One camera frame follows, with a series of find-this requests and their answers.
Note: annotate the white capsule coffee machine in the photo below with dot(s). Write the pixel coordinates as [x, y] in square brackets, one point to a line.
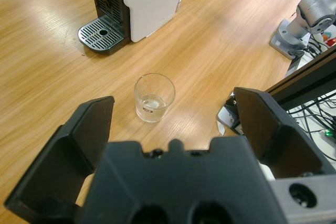
[149, 3]

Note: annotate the clear drinking glass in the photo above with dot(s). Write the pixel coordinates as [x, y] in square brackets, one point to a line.
[152, 113]

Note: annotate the black camera post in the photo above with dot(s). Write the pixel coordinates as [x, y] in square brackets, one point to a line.
[309, 79]

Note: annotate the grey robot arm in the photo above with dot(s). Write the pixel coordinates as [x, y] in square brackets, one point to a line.
[309, 11]

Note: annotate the white paper tag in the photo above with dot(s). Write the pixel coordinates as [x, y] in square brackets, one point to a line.
[220, 129]

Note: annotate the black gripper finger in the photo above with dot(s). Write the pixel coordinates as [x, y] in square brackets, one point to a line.
[65, 155]
[283, 142]

